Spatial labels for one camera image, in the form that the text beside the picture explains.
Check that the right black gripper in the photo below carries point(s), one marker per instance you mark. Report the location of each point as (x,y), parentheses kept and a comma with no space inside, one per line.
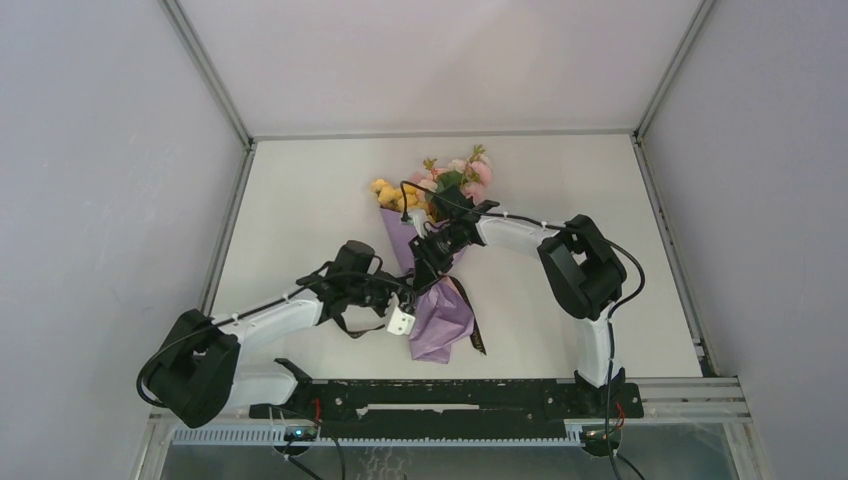
(428,265)

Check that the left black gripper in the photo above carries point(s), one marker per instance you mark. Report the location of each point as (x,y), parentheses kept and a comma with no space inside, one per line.
(391,289)

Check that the fake flower bouquet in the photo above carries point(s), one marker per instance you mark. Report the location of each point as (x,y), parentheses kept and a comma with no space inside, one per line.
(471,175)

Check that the purple pink wrapping paper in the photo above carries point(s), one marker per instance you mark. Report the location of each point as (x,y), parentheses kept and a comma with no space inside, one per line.
(443,315)

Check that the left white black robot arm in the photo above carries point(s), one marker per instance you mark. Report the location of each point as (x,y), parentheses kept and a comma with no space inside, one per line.
(204,365)

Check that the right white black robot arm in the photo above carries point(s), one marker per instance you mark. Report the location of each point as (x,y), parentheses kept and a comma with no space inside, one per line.
(582,268)

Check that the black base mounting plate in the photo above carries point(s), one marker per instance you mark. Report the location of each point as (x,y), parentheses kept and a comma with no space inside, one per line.
(473,409)

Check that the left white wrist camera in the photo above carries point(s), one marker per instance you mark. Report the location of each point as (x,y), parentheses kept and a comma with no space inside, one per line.
(400,323)

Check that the white slotted cable duct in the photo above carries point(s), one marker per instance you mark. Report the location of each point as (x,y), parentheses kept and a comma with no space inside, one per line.
(258,435)

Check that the aluminium frame rail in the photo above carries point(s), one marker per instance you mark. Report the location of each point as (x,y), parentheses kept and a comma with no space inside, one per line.
(665,400)

